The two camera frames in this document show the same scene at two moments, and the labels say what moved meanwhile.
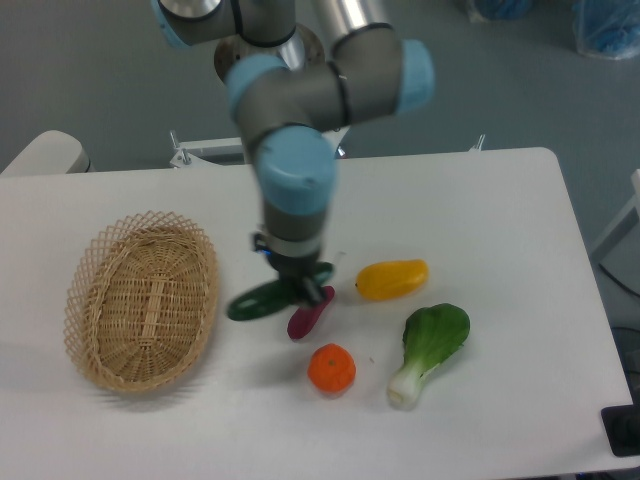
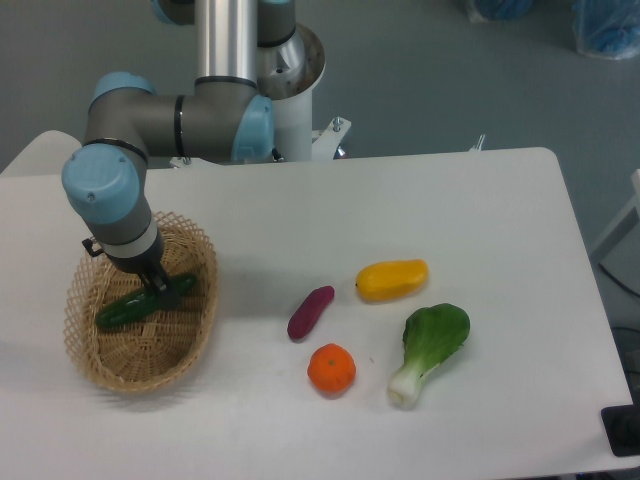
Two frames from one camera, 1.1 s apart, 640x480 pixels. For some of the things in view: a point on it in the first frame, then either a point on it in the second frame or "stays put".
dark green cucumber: x=270 y=297 to x=139 y=303
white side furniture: x=619 y=253 stays put
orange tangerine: x=331 y=368 stays put
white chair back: x=52 y=152 stays put
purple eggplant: x=307 y=315 stays put
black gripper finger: x=309 y=285 to x=154 y=279
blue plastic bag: x=607 y=28 stays put
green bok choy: x=432 y=335 stays put
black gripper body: x=293 y=262 to x=146 y=265
